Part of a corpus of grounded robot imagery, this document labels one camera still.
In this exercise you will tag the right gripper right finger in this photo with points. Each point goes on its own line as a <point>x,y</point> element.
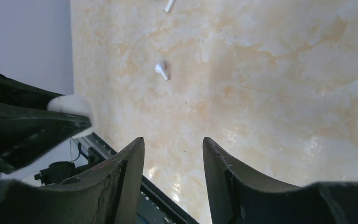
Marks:
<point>239,194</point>

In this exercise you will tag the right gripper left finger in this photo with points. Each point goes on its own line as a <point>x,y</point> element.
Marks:
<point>107,193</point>

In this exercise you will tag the white earbud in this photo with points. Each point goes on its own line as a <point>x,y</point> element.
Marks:
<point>169,6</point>
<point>161,68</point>

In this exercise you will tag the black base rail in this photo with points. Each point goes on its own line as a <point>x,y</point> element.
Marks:
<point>154,207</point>

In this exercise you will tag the white charging case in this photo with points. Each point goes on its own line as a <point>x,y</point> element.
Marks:
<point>76,105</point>

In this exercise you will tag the white earbud upper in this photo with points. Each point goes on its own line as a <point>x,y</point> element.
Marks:
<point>169,6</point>

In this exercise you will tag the white earbud lower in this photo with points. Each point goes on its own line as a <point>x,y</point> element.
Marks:
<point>161,68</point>

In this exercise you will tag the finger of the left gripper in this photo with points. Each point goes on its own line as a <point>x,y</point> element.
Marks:
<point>16,93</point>
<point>27,134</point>

